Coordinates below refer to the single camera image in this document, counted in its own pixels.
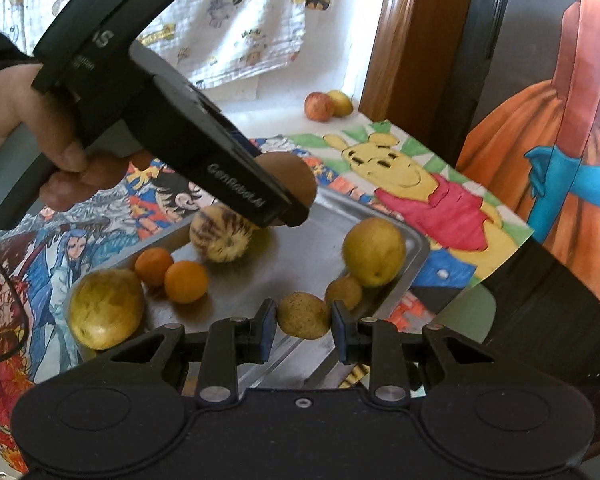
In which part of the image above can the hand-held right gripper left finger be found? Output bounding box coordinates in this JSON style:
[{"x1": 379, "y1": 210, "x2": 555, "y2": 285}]
[{"x1": 97, "y1": 299, "x2": 277, "y2": 408}]

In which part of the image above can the wooden door frame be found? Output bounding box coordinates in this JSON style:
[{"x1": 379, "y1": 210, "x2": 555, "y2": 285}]
[{"x1": 357, "y1": 0, "x2": 482, "y2": 172}]

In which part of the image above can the white cartoon printed blanket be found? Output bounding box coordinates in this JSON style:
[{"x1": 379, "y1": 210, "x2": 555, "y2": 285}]
[{"x1": 0, "y1": 0, "x2": 397, "y2": 92}]

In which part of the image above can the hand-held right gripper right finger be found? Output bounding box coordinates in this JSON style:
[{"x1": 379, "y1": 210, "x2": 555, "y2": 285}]
[{"x1": 330, "y1": 300, "x2": 498, "y2": 406}]

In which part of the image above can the striped pepino melon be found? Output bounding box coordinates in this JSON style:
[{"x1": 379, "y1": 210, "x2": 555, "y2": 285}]
[{"x1": 188, "y1": 204, "x2": 256, "y2": 265}]

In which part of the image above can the metal tray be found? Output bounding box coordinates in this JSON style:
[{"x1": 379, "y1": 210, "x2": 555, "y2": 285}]
[{"x1": 62, "y1": 187, "x2": 432, "y2": 392}]

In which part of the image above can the yellow bear drawing sheet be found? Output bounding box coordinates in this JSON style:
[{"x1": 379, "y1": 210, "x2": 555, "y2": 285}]
[{"x1": 250, "y1": 120, "x2": 537, "y2": 293}]

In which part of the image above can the small orange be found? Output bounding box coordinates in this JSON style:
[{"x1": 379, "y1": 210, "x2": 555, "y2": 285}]
[
  {"x1": 163, "y1": 259, "x2": 210, "y2": 305},
  {"x1": 133, "y1": 248, "x2": 175, "y2": 289}
]

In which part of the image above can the olive green mottled fruit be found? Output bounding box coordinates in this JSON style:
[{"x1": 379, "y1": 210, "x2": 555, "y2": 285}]
[{"x1": 342, "y1": 217, "x2": 407, "y2": 289}]

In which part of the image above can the wall poster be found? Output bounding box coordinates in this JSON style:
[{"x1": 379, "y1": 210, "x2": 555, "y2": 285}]
[{"x1": 455, "y1": 0, "x2": 600, "y2": 319}]

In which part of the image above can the person's left forearm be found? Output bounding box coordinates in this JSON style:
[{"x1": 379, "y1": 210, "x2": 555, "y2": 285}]
[{"x1": 0, "y1": 30, "x2": 42, "y2": 93}]

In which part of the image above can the silver hair figures drawing sheet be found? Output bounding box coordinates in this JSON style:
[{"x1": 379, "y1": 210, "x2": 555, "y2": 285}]
[{"x1": 0, "y1": 195, "x2": 193, "y2": 467}]

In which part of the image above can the spotted yellow-green fruit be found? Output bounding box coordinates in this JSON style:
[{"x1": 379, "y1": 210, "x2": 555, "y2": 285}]
[{"x1": 68, "y1": 268, "x2": 146, "y2": 351}]

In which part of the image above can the boy face cartoon drawing sheet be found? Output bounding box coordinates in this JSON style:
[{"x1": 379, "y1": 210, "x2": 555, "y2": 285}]
[{"x1": 124, "y1": 155, "x2": 223, "y2": 242}]

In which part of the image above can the yellow apple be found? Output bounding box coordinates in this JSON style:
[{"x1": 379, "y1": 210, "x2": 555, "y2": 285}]
[{"x1": 327, "y1": 89, "x2": 355, "y2": 118}]

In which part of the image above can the small brown kiwi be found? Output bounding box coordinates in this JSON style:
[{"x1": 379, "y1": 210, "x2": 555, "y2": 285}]
[
  {"x1": 276, "y1": 291, "x2": 332, "y2": 340},
  {"x1": 324, "y1": 274, "x2": 365, "y2": 311}
]

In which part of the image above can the person's left hand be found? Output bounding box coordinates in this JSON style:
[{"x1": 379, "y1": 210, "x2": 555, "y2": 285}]
[{"x1": 0, "y1": 64, "x2": 132, "y2": 212}]

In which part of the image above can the black cabinet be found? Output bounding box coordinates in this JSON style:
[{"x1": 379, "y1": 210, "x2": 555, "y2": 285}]
[{"x1": 479, "y1": 236, "x2": 600, "y2": 392}]

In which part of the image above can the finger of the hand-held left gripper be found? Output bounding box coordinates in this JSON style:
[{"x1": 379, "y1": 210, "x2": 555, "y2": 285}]
[{"x1": 227, "y1": 127, "x2": 264, "y2": 161}]

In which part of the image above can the large brown kiwi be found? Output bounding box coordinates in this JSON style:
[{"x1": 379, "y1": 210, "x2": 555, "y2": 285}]
[{"x1": 255, "y1": 152, "x2": 318, "y2": 227}]

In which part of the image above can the red apple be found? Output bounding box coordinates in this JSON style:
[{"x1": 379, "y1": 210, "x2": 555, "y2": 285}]
[{"x1": 303, "y1": 91, "x2": 336, "y2": 124}]

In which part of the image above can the black door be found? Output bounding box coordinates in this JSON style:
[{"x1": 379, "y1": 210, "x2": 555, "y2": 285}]
[{"x1": 457, "y1": 0, "x2": 600, "y2": 163}]

